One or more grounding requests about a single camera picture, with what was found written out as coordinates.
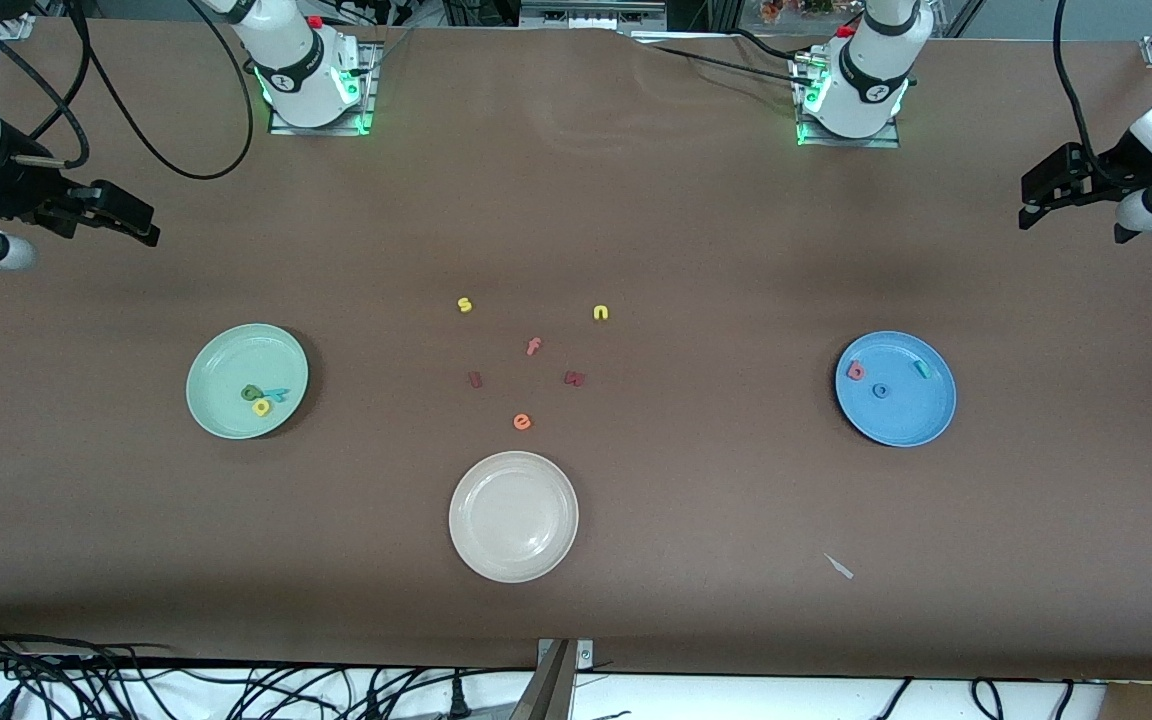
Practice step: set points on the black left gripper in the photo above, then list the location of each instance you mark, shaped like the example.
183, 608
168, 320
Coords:
1108, 168

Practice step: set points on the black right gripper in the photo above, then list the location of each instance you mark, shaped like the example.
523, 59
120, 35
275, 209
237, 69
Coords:
18, 188

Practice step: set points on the green foam letter g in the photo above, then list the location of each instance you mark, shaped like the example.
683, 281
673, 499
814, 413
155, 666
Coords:
250, 393

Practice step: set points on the pink foam letter p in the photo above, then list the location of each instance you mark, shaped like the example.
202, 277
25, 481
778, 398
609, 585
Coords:
851, 372

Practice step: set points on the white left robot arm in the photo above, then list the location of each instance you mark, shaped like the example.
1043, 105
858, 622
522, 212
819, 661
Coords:
866, 85

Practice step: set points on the light green plate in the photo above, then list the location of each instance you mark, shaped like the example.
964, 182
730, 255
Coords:
236, 360

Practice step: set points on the blue plate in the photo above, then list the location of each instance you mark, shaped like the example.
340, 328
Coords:
901, 415

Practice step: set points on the orange artificial flowers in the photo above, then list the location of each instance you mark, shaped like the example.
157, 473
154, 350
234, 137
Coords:
801, 8

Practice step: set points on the small white paper scrap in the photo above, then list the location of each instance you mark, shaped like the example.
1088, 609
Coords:
839, 567

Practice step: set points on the cream plate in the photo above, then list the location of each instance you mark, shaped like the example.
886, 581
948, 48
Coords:
513, 516

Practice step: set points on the black power plug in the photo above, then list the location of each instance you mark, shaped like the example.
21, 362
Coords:
456, 697
371, 706

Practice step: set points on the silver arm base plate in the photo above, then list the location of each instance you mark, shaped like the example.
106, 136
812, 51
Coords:
368, 95
851, 143

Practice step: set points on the silver aluminum frame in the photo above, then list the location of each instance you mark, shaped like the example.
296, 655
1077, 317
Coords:
591, 12

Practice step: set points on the grey camera post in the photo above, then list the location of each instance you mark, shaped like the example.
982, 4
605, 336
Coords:
546, 690

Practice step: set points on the silver bracket plate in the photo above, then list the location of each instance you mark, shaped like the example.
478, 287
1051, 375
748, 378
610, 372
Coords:
584, 655

